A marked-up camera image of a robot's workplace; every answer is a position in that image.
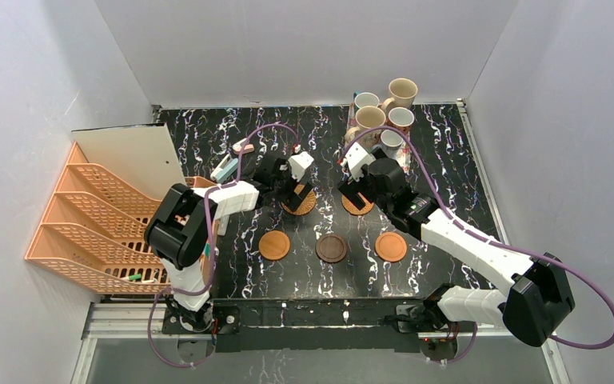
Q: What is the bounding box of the purple cable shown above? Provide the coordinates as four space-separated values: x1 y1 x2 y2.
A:
338 125 614 366
146 122 301 370

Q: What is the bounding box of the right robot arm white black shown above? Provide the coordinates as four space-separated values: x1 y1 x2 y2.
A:
338 153 575 346

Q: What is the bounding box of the small grey heart mug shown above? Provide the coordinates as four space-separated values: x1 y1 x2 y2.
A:
380 130 405 158

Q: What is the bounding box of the tall beige mug rear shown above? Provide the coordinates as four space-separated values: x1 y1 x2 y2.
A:
381 78 418 113

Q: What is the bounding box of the light wooden coaster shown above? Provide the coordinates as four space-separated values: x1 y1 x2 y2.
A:
258 230 290 261
374 232 408 262

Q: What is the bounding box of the blue white stapler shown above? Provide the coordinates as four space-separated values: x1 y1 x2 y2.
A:
210 154 238 184

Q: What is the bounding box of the woven rattan coaster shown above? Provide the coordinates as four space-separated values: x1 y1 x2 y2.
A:
341 195 374 216
281 190 316 216

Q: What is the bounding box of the dark walnut wooden coaster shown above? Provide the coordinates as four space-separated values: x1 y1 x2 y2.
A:
316 234 348 263

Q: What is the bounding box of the floral tray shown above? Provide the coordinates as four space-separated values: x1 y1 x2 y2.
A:
346 106 410 171

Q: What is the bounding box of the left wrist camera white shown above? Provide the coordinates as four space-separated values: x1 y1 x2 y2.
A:
288 151 314 182

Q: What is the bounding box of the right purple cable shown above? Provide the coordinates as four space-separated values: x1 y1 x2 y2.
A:
338 125 614 366

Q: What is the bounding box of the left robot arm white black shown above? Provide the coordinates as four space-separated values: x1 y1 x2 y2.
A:
144 151 314 332

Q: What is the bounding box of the orange mesh file rack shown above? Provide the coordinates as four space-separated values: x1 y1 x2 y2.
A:
24 141 181 295

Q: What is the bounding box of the pink floral mug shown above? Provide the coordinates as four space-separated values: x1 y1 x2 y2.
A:
388 107 415 136

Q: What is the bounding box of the blue mug white inside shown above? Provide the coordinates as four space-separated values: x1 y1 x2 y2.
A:
353 92 380 110

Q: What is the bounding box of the pink mini stapler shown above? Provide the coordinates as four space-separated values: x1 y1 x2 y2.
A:
232 138 255 155

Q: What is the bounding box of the white folder board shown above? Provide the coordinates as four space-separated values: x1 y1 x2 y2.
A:
71 123 185 200

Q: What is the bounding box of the orange desk organizer tray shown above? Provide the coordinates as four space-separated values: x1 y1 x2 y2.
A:
185 176 219 285

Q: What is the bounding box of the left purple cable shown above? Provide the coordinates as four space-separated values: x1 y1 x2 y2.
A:
146 122 301 370

